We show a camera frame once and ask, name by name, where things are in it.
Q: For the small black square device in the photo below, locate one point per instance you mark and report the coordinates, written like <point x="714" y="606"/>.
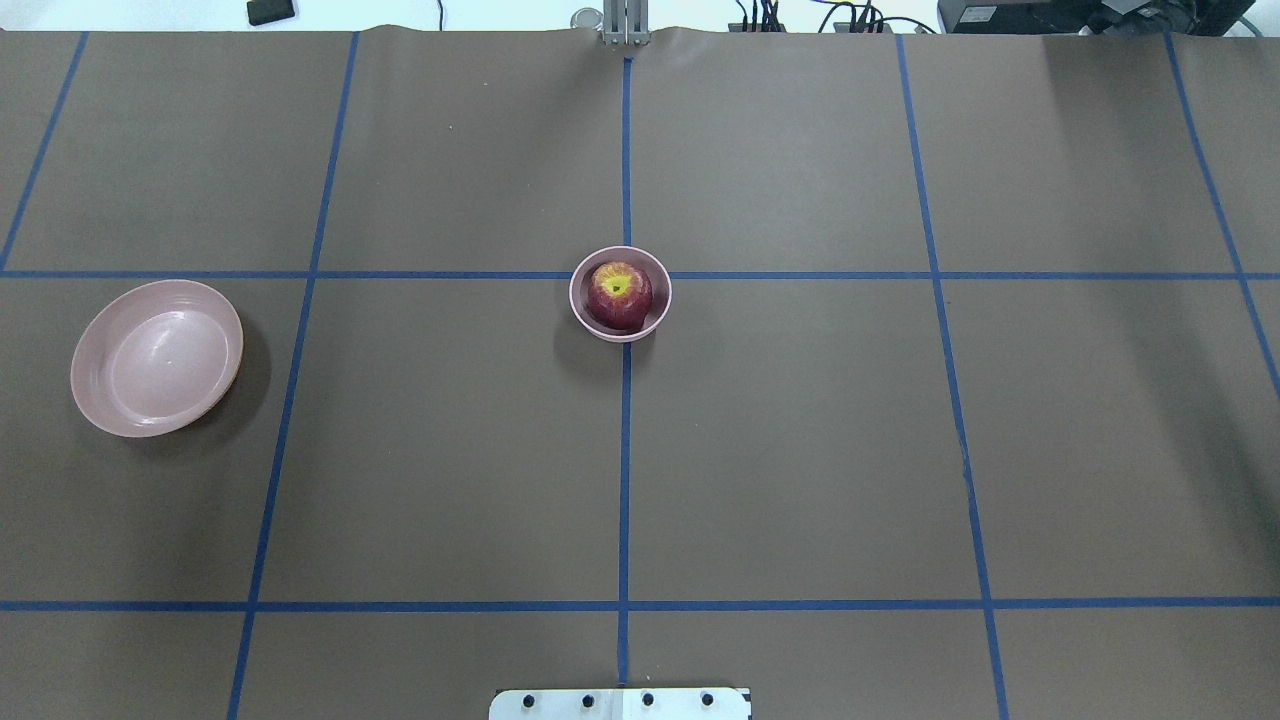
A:
<point x="263" y="12"/>

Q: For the pink plate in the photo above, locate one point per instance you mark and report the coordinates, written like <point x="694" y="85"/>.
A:
<point x="157" y="359"/>

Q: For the red apple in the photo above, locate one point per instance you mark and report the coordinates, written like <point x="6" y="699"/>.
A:
<point x="619" y="296"/>

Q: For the aluminium frame post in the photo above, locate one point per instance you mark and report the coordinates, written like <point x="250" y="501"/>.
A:
<point x="626" y="23"/>

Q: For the white camera mast base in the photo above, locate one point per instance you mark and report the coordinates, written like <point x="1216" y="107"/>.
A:
<point x="623" y="703"/>

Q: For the pink bowl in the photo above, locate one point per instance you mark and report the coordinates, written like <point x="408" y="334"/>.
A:
<point x="661" y="283"/>

